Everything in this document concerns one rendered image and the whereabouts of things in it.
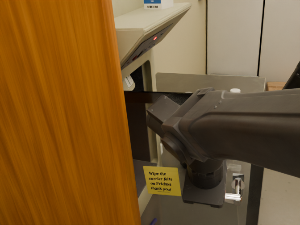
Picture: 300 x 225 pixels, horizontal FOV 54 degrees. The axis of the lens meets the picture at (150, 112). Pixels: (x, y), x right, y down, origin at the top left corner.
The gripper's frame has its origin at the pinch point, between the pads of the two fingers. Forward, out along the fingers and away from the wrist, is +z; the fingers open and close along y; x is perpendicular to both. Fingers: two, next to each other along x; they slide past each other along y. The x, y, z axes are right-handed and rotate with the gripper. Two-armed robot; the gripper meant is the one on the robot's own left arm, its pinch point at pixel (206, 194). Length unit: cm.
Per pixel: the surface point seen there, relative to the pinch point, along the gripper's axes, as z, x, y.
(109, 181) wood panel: -5.3, -17.8, 2.4
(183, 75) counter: 82, -30, -113
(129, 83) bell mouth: -2.2, -22.5, -25.8
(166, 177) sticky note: 2.6, -9.0, -3.5
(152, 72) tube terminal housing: 3.2, -19.6, -35.7
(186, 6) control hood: -15.1, -8.8, -39.3
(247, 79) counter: 80, 10, -109
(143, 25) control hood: -25.5, -12.1, -17.9
